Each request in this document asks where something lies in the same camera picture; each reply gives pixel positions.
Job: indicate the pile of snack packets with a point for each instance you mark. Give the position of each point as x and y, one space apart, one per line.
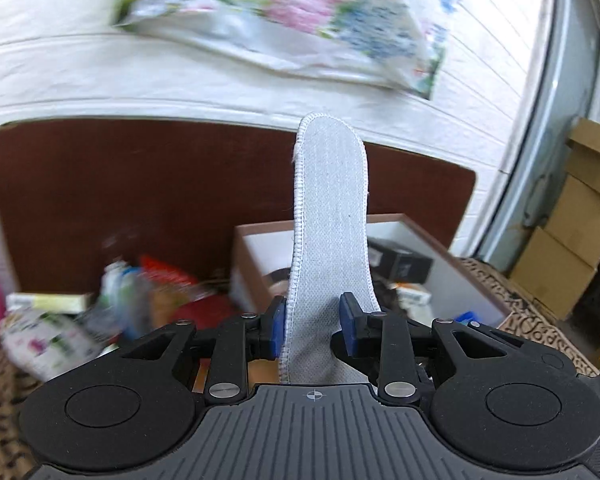
155 280

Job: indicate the plain cardboard box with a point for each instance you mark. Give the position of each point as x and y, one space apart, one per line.
580 220
597 155
550 275

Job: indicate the red carton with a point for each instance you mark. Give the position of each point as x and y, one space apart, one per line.
212 307

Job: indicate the small black box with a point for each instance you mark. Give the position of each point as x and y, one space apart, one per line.
400 260

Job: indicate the floral plastic bag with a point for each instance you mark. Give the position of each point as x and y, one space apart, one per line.
305 5

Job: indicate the grey door frame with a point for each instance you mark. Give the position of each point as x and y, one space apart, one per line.
545 110

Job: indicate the small white carton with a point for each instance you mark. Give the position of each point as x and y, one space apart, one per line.
410 297

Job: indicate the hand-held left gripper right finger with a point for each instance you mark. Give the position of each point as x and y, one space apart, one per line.
347 325

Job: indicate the grey fabric shoe insole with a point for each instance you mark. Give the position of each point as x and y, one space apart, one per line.
325 200

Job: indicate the black tape roll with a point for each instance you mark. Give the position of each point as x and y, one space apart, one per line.
275 275

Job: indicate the brown cardboard box white inside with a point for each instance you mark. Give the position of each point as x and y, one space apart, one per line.
450 280

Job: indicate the desktop with patterned brown cloth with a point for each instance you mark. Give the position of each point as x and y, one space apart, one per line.
545 332

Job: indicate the dark brown wooden board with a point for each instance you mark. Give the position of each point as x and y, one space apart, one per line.
130 185

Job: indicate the white floral pouch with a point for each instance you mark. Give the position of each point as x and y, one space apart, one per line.
45 342

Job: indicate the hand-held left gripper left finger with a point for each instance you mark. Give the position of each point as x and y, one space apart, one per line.
278 325

